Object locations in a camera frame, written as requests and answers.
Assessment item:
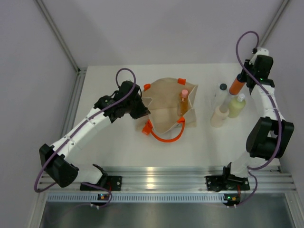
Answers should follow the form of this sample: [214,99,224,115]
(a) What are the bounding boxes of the orange bottle blue spray top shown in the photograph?
[229,74,245,95]

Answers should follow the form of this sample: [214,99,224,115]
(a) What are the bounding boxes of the beige canvas bag orange handles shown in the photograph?
[135,77,198,143]

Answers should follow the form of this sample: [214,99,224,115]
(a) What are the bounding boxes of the green pump lotion bottle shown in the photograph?
[228,93,246,118]

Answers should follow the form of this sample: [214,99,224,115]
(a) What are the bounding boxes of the white square bottle black cap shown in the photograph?
[211,83,228,108]

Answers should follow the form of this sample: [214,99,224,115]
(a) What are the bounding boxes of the cream cylindrical bottle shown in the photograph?
[210,105,229,128]

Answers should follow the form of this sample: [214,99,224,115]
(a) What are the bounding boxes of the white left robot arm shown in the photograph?
[39,81,150,190]

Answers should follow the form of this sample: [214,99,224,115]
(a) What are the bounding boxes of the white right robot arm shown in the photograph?
[221,48,295,189]

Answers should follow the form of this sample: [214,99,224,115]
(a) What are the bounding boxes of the amber bottle pink cap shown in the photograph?
[179,89,189,116]

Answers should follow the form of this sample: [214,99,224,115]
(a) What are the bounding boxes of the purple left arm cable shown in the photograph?
[34,68,136,209]

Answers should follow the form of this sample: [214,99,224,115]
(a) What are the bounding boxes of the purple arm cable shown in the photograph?
[235,30,283,209]
[34,68,136,209]

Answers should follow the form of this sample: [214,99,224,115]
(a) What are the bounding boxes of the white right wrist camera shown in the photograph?
[250,47,269,65]

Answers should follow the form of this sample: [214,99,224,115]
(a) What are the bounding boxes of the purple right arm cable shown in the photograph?
[235,30,283,209]

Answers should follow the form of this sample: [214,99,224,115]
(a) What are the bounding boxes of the right aluminium frame post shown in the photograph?
[259,0,292,47]

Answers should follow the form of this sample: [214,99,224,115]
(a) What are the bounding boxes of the aluminium frame post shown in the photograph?
[259,0,292,47]
[33,0,79,73]

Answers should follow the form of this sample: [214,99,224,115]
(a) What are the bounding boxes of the aluminium rail base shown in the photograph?
[38,165,297,193]

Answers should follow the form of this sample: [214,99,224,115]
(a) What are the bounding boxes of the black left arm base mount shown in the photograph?
[80,175,123,191]

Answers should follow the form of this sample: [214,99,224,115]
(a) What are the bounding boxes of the left aluminium frame post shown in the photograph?
[33,0,79,73]

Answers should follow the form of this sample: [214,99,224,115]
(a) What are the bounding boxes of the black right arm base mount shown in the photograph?
[205,175,250,192]

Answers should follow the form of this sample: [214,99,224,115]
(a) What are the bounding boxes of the slotted grey cable duct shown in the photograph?
[47,193,237,203]

